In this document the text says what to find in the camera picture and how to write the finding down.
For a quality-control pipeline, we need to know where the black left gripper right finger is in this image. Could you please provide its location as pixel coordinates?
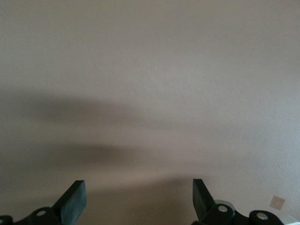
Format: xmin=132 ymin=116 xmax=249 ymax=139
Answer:
xmin=192 ymin=178 xmax=282 ymax=225

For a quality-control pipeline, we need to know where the beige tape patch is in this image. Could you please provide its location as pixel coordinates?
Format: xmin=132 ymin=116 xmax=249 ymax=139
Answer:
xmin=269 ymin=195 xmax=286 ymax=211

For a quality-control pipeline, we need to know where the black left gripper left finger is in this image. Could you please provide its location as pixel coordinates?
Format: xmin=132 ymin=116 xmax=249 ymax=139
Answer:
xmin=0 ymin=180 xmax=88 ymax=225

